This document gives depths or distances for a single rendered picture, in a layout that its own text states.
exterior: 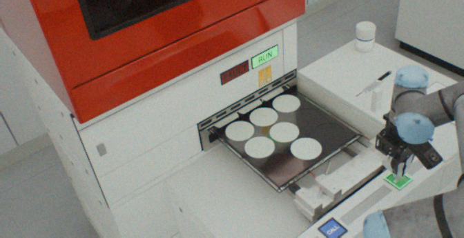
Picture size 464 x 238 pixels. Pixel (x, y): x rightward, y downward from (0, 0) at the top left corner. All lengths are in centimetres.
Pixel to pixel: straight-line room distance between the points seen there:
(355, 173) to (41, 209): 188
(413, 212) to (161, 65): 80
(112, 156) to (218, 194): 36
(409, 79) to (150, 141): 79
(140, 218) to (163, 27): 72
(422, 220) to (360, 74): 108
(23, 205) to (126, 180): 146
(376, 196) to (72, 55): 88
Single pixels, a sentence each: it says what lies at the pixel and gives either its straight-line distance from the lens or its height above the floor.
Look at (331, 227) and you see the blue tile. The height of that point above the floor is 96.
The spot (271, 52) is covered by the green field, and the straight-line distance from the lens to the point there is 168.
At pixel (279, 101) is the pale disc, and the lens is 179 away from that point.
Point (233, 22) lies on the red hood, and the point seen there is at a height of 132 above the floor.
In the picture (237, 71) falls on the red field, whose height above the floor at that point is 110.
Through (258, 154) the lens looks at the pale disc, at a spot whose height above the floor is 90.
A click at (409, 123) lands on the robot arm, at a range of 112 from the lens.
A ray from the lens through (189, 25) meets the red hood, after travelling 135.
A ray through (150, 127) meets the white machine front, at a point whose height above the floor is 106.
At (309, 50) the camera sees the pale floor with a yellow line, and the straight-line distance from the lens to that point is 367.
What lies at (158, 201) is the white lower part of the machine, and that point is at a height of 74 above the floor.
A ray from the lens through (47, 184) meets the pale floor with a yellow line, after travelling 304.
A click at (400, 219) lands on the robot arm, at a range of 82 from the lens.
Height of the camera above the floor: 204
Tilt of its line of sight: 40 degrees down
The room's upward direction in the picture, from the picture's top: 7 degrees counter-clockwise
